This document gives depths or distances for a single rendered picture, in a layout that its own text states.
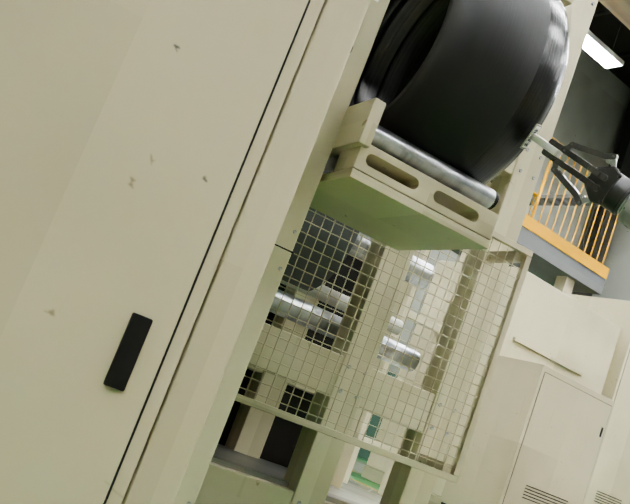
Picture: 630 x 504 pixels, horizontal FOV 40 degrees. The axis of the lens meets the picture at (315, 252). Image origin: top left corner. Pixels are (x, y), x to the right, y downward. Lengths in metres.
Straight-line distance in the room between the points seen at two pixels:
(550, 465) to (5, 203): 5.97
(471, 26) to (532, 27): 0.14
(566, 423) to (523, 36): 5.04
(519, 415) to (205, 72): 5.61
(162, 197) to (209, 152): 0.07
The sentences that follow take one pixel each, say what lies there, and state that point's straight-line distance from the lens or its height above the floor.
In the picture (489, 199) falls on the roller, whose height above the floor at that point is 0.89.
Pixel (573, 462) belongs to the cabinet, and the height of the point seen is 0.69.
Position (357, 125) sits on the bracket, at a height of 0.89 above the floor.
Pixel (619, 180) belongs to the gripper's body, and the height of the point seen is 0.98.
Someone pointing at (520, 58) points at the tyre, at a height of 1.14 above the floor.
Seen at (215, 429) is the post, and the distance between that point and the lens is 1.68.
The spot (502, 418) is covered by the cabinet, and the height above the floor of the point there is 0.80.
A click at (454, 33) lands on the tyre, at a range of 1.77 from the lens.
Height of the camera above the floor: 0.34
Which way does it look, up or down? 10 degrees up
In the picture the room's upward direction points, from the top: 21 degrees clockwise
